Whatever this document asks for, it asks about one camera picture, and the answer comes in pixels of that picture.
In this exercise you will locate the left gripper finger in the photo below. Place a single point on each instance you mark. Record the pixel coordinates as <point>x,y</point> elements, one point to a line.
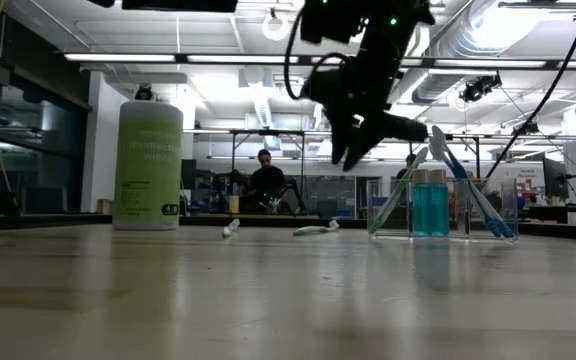
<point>342,135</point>
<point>365,142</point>

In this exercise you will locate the green white toothbrush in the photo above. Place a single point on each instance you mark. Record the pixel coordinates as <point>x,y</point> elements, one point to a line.
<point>398,192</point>
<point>230,228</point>
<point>313,230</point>

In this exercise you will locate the teal mouthwash bottle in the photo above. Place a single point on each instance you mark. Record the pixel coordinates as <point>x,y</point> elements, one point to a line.
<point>439,210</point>
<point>421,210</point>

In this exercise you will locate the black background robot arm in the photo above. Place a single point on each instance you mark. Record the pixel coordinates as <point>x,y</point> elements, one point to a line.
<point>293,195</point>

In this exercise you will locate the person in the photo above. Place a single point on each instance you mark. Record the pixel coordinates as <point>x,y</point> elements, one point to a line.
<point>408,167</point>
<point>266,185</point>

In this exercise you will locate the yellow cup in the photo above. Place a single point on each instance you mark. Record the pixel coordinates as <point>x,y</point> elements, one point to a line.
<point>233,204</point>

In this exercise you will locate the clear acrylic organizer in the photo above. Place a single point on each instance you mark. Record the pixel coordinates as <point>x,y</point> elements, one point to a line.
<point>508,210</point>

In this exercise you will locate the computer monitor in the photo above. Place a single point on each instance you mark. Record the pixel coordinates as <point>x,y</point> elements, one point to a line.
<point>554,177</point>

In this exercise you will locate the green disinfecting wipes canister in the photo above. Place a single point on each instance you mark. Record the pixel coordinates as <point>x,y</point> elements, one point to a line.
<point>148,165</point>

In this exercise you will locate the brown cardboard box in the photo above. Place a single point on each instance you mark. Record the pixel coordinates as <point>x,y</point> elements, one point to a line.
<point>104,206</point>

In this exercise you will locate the black workstation frame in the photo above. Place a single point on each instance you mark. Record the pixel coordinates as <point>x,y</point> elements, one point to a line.
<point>268,132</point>

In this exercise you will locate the black ceiling camera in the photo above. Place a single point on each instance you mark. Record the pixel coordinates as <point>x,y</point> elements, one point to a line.
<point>144,93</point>
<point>480,87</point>

